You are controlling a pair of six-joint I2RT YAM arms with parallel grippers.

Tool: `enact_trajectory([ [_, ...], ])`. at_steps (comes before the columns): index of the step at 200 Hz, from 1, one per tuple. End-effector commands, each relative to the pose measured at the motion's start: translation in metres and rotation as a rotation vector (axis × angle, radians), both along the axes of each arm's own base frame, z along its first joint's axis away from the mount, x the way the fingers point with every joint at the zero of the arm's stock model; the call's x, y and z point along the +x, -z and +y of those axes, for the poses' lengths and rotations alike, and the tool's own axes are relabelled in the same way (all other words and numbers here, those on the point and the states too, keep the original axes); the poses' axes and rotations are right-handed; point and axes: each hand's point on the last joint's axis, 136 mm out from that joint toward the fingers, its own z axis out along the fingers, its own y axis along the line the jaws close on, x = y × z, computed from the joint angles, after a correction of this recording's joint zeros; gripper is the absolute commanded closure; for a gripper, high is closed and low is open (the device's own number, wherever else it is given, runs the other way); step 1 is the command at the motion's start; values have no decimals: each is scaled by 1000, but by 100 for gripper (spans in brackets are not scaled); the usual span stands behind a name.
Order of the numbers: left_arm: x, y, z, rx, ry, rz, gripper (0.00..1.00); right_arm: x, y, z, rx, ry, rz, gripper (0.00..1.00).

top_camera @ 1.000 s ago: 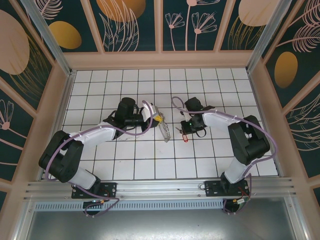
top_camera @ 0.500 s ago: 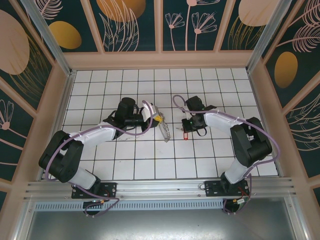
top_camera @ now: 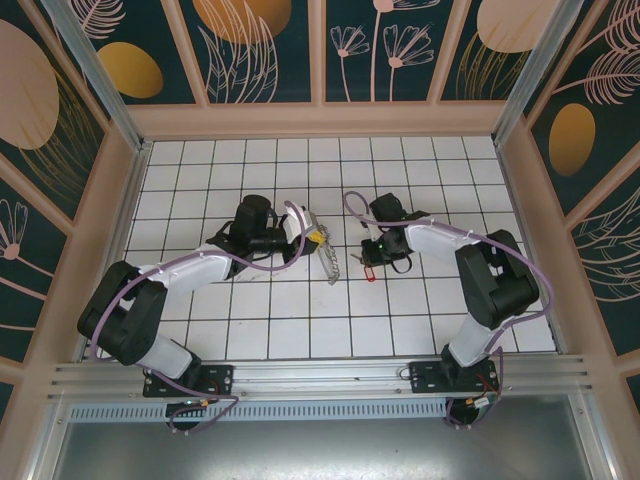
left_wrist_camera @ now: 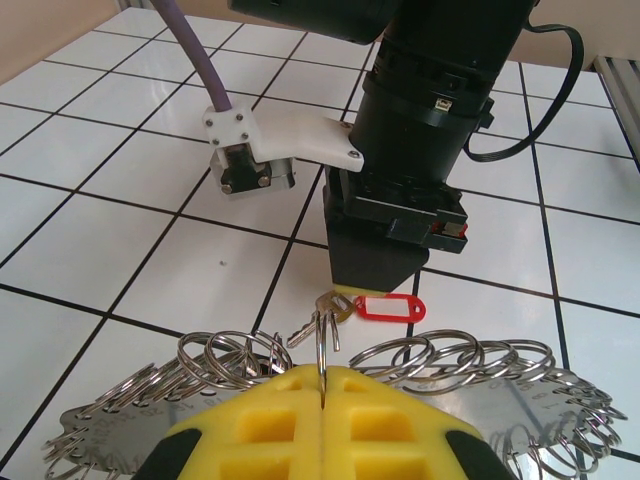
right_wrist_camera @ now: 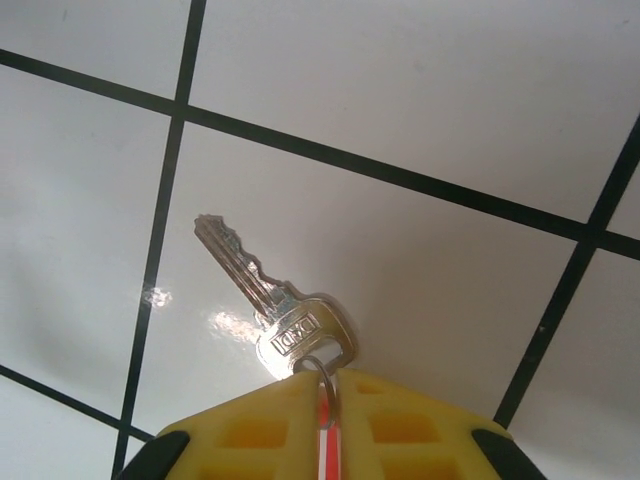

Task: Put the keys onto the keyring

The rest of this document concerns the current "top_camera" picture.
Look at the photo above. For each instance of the metal key plate with rings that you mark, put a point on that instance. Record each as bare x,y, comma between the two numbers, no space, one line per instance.
331,262

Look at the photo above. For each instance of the keys with red tag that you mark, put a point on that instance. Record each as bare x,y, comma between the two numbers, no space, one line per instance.
370,275

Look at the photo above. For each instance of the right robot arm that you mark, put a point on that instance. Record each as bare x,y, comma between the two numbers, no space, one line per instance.
495,280

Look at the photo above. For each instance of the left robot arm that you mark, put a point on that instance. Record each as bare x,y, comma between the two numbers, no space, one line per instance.
200,265

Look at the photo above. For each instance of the grey metal sheet panel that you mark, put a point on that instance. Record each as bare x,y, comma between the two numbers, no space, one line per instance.
320,450

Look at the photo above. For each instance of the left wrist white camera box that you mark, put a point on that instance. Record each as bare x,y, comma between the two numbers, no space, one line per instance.
297,222

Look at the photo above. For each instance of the aluminium slotted mounting rail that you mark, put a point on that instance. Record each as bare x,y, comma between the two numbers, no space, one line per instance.
320,377

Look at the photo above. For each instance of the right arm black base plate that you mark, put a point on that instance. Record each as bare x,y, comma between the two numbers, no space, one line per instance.
425,377

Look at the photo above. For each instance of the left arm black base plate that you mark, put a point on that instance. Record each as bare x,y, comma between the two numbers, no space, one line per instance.
220,380

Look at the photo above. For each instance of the left aluminium frame post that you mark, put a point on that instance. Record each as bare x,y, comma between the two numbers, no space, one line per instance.
100,75

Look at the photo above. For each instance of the aluminium frame post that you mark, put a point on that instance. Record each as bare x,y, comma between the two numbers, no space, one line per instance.
100,75
540,75

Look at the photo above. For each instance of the right aluminium frame post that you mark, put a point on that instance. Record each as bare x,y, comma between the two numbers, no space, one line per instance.
540,75

